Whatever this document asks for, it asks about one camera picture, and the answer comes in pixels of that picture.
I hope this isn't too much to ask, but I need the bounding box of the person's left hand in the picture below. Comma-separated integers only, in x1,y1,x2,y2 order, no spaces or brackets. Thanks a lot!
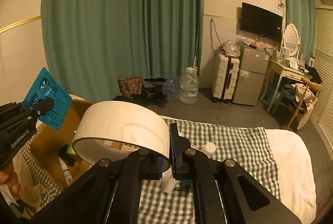
0,161,22,200

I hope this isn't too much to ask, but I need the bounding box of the white hard suitcase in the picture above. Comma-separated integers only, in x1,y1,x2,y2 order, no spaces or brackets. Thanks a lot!
212,54,239,103

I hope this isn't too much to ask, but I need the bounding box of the silver mini fridge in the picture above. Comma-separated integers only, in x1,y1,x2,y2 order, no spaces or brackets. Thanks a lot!
232,45,269,106

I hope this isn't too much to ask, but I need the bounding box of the large clear water jug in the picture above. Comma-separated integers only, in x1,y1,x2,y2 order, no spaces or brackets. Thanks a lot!
179,66,199,104

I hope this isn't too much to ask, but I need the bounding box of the oval white vanity mirror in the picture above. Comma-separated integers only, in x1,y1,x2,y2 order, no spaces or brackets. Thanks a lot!
281,23,301,58

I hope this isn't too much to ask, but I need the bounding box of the small white cap bottle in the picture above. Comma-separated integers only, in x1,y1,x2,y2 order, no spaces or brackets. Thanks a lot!
200,142,216,158

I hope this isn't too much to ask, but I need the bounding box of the white tape roll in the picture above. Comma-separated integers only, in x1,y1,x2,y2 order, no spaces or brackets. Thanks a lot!
72,101,170,171

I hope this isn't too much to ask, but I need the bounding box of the wooden chair with clothes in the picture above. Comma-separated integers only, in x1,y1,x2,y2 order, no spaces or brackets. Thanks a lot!
272,77,323,130

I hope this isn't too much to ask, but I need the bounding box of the green checkered cloth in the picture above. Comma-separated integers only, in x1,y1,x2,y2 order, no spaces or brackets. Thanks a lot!
31,124,289,223

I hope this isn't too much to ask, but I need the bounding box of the teal blister pill pack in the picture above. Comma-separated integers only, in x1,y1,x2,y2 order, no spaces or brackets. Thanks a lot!
22,67,72,131

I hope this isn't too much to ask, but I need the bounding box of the white dressing table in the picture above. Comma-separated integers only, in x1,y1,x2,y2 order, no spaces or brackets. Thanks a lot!
260,50,313,112

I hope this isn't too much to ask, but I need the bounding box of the large green curtain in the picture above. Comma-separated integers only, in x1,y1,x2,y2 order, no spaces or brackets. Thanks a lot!
41,0,204,101

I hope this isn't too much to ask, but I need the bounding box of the green snack packet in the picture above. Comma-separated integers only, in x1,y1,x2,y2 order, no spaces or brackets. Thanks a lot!
177,180,193,193

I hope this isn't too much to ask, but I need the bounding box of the black wall television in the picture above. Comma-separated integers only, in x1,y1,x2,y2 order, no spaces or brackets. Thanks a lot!
240,2,283,42

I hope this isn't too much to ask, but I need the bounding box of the brown cardboard box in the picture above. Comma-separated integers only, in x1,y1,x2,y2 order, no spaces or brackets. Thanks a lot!
30,100,93,190

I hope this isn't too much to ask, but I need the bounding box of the narrow green curtain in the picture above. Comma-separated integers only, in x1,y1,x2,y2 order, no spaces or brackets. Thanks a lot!
286,0,316,61

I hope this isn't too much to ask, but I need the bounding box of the brown patterned bag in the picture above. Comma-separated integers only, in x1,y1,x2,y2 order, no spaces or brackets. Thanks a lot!
118,77,143,98

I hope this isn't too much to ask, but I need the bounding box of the black clothes pile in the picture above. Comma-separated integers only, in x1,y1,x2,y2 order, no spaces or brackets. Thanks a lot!
114,78,168,107

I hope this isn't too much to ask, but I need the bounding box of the crushed blue water jug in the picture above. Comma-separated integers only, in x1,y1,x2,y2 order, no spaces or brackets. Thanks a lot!
162,76,180,101

